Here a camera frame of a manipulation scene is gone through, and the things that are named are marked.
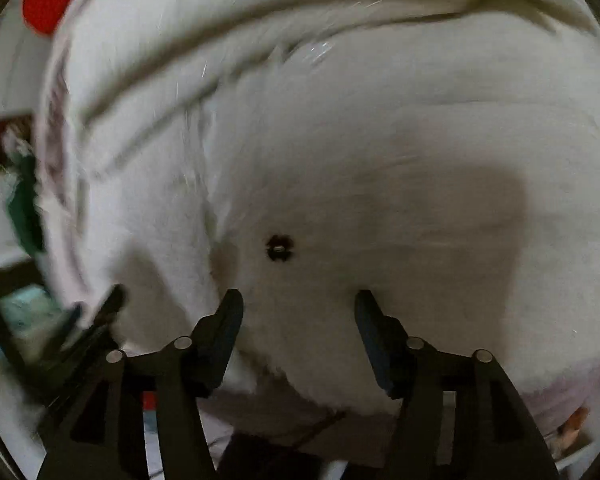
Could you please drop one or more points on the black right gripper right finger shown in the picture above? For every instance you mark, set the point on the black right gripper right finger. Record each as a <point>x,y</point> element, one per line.
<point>461,417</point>

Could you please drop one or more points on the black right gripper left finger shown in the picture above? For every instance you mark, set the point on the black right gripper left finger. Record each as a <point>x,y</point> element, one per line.
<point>95,429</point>

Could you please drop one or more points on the white fluffy sweater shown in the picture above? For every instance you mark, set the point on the white fluffy sweater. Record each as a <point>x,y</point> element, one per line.
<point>444,154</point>

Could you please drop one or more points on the floral pink bed blanket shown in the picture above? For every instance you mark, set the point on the floral pink bed blanket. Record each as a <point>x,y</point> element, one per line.
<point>551,405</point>

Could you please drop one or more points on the green striped track jacket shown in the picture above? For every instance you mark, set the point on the green striped track jacket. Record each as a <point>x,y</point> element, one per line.
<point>21,205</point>

